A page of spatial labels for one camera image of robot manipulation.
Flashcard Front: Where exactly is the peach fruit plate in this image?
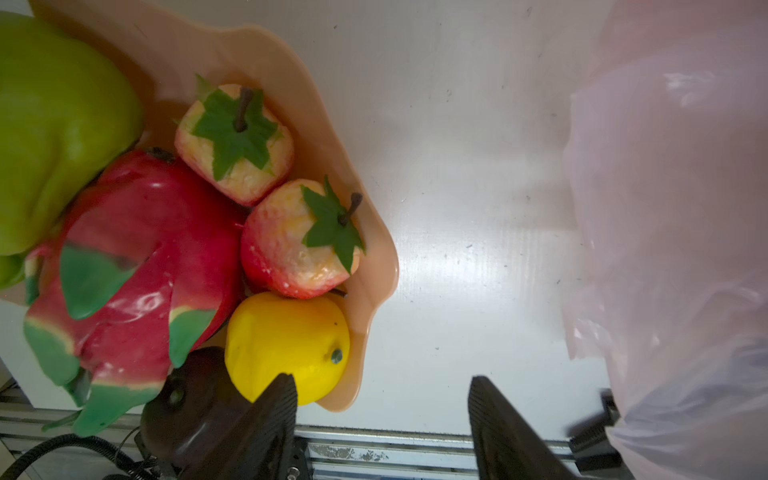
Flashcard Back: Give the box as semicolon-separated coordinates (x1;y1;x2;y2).
30;1;399;412

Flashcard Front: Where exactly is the red strawberry far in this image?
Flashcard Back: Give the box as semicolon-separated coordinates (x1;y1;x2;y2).
174;75;295;207

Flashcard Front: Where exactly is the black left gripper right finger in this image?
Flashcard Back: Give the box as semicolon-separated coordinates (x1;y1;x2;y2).
468;376;575;480

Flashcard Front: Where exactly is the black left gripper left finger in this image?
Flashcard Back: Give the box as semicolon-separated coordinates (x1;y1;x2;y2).
180;374;298;480

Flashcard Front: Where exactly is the red strawberry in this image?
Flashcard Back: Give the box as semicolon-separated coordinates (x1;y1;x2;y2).
174;75;295;207
240;179;366;299

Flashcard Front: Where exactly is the red dragon fruit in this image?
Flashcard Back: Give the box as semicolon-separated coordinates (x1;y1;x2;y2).
23;148;246;437

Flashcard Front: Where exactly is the green pear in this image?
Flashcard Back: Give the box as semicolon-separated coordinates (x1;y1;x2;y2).
1;11;144;288

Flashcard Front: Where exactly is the pink plastic bag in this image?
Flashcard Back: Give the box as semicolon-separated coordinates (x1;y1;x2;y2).
564;1;767;479

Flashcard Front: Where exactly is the yellow lemon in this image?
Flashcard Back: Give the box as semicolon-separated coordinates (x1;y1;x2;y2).
225;293;350;405

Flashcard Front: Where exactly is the dark purple mangosteen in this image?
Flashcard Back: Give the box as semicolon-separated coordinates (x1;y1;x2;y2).
140;347;251;470

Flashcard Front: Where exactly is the red strawberry near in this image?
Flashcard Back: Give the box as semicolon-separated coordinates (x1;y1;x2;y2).
240;179;366;299

